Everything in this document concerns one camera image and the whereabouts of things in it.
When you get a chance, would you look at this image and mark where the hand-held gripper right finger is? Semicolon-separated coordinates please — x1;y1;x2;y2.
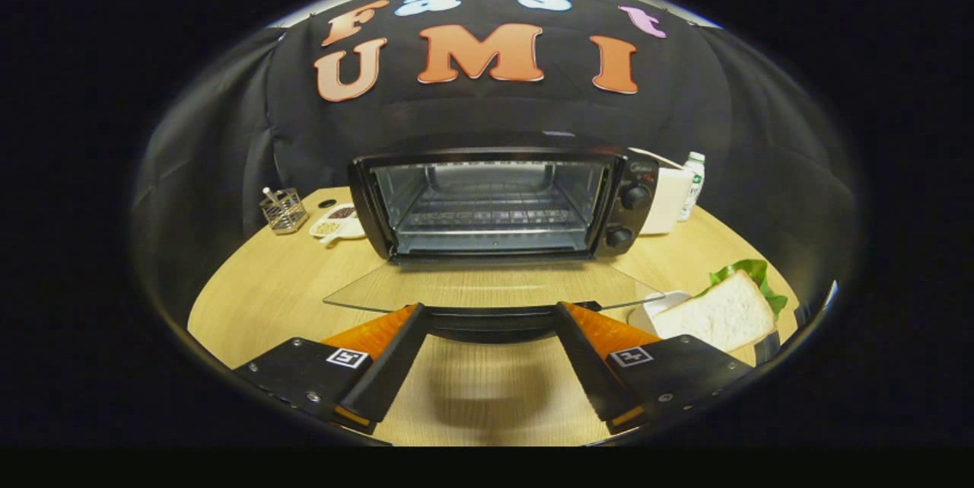
553;301;756;435

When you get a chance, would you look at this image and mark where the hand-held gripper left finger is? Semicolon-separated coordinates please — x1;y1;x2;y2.
234;303;428;435

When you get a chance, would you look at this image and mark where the lettuce sandwich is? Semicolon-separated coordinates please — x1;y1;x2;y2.
653;258;789;353

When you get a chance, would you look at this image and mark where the black toaster oven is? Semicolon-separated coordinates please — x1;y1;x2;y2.
323;144;667;344

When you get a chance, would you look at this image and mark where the white pop-up toaster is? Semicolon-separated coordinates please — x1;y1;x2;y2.
629;147;695;236

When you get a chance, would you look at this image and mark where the white ribbed tray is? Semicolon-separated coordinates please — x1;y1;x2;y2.
628;290;693;336

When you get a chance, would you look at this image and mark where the white divided snack dish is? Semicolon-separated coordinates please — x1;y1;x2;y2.
309;203;366;247

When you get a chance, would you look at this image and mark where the clear bottle with green label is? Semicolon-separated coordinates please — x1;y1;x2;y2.
677;152;706;224

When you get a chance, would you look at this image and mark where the wire mesh utensil holder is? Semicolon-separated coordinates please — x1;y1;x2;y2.
259;186;309;235

